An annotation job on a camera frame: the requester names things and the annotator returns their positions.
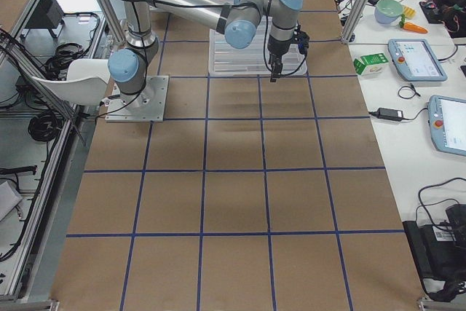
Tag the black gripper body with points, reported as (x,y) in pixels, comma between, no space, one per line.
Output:
(277,47)

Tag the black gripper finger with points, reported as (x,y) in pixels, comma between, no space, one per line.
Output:
(276,66)

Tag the clear plastic box lid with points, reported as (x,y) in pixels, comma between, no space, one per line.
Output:
(224,60)

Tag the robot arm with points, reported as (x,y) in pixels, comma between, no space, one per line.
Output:
(128,66)

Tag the green white carton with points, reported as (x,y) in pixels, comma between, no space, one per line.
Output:
(370,64)

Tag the green bowl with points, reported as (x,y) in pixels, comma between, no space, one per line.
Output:
(387,11)

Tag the black power adapter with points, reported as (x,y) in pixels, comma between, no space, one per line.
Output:
(387,114)

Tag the toy carrot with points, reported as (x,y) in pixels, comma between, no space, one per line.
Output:
(408,26)

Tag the yellow toy corn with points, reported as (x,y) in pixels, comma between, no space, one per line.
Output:
(408,12)

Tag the teach pendant upper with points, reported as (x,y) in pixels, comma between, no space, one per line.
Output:
(415,61)

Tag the teach pendant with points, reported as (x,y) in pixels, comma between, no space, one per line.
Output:
(447,124)
(415,61)

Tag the teach pendant lower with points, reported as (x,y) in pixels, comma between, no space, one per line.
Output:
(447,124)

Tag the white chair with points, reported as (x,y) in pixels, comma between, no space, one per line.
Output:
(85,84)

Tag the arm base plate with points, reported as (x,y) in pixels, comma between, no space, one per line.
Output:
(149,106)

